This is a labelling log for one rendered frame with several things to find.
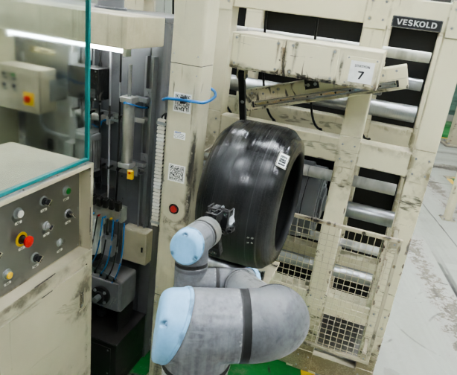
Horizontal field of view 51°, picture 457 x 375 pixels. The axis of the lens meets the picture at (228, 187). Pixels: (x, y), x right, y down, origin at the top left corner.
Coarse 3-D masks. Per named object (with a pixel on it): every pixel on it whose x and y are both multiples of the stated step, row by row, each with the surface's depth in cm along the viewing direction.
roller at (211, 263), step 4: (208, 256) 193; (208, 260) 192; (212, 260) 192; (216, 260) 191; (220, 260) 191; (224, 260) 192; (208, 264) 192; (212, 264) 191; (216, 264) 191; (220, 264) 190; (224, 264) 190; (228, 264) 190; (232, 264) 190; (236, 264) 190; (260, 272) 186
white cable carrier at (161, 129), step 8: (160, 120) 190; (160, 128) 191; (160, 136) 192; (160, 144) 193; (160, 152) 194; (160, 160) 196; (160, 168) 197; (160, 176) 198; (160, 184) 199; (160, 192) 203; (160, 200) 202; (160, 208) 208; (152, 216) 205; (152, 224) 207
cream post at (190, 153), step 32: (192, 0) 169; (192, 32) 173; (192, 64) 177; (192, 96) 181; (192, 128) 185; (192, 160) 189; (192, 192) 197; (160, 224) 204; (160, 256) 209; (160, 288) 215
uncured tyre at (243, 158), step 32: (256, 128) 178; (288, 128) 184; (224, 160) 169; (256, 160) 167; (224, 192) 167; (256, 192) 163; (288, 192) 216; (256, 224) 165; (288, 224) 206; (224, 256) 182; (256, 256) 173
